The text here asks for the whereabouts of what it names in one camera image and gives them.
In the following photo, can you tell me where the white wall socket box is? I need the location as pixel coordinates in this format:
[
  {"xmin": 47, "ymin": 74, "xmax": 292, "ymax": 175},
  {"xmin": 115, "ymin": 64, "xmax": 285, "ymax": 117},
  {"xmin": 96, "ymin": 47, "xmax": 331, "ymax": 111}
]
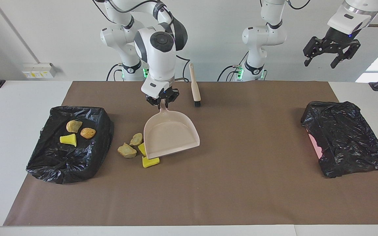
[{"xmin": 22, "ymin": 62, "xmax": 57, "ymax": 79}]

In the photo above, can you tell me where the beige hand brush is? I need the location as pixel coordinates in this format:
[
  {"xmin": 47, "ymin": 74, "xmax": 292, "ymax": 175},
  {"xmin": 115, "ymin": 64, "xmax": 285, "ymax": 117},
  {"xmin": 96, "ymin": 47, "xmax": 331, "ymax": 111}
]
[{"xmin": 189, "ymin": 63, "xmax": 201, "ymax": 108}]

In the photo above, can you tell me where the white wall cable duct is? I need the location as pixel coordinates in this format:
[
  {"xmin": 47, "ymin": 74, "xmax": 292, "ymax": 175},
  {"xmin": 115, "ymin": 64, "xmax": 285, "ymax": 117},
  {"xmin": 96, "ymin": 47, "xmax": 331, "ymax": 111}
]
[{"xmin": 0, "ymin": 0, "xmax": 40, "ymax": 64}]

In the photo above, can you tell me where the beige plastic dustpan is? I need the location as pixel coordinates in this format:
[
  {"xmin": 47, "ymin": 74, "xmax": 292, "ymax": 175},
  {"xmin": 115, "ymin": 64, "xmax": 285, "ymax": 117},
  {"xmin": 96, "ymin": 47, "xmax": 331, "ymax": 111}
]
[{"xmin": 143, "ymin": 99, "xmax": 200, "ymax": 160}]

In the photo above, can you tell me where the black-bagged open bin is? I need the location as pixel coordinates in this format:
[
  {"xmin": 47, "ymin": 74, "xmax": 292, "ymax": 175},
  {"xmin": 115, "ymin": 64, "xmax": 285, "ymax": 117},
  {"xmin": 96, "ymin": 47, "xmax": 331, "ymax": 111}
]
[{"xmin": 26, "ymin": 106, "xmax": 115, "ymax": 184}]

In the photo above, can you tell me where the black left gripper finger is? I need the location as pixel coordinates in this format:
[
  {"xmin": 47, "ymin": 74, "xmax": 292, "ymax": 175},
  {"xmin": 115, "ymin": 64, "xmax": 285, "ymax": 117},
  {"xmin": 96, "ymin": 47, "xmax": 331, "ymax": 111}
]
[
  {"xmin": 303, "ymin": 36, "xmax": 328, "ymax": 67},
  {"xmin": 331, "ymin": 40, "xmax": 361, "ymax": 69}
]

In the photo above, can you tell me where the yellow sponge wedge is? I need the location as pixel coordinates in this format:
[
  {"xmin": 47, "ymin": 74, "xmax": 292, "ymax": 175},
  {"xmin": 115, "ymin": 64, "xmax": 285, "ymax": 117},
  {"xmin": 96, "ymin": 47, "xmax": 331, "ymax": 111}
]
[{"xmin": 60, "ymin": 133, "xmax": 77, "ymax": 147}]

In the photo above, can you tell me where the pale trash piece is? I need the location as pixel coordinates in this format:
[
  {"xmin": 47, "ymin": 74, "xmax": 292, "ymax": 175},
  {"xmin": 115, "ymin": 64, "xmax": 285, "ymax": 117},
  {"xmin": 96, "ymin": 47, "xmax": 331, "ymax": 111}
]
[
  {"xmin": 66, "ymin": 120, "xmax": 83, "ymax": 133},
  {"xmin": 129, "ymin": 132, "xmax": 144, "ymax": 147},
  {"xmin": 117, "ymin": 142, "xmax": 137, "ymax": 159}
]

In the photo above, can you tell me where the black-bagged pink bin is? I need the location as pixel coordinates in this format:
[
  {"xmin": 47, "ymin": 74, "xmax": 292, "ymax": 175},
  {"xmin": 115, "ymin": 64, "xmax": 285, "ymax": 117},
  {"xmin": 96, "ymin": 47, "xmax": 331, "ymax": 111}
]
[{"xmin": 301, "ymin": 101, "xmax": 378, "ymax": 178}]

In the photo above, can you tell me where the brown table mat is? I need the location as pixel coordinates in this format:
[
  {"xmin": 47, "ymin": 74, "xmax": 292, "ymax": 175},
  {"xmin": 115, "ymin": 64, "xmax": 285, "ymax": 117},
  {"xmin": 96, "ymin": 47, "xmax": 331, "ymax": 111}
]
[{"xmin": 3, "ymin": 81, "xmax": 378, "ymax": 226}]

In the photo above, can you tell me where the notched yellow sponge piece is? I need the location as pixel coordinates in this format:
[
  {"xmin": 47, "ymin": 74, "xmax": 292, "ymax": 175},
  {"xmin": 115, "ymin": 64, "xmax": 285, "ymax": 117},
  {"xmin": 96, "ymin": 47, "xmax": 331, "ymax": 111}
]
[{"xmin": 142, "ymin": 156, "xmax": 160, "ymax": 168}]

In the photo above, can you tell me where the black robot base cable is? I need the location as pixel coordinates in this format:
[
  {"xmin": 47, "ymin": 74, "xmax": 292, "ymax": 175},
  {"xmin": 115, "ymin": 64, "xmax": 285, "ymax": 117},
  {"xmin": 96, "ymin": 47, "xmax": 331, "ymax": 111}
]
[
  {"xmin": 106, "ymin": 63, "xmax": 124, "ymax": 81},
  {"xmin": 218, "ymin": 64, "xmax": 242, "ymax": 81}
]

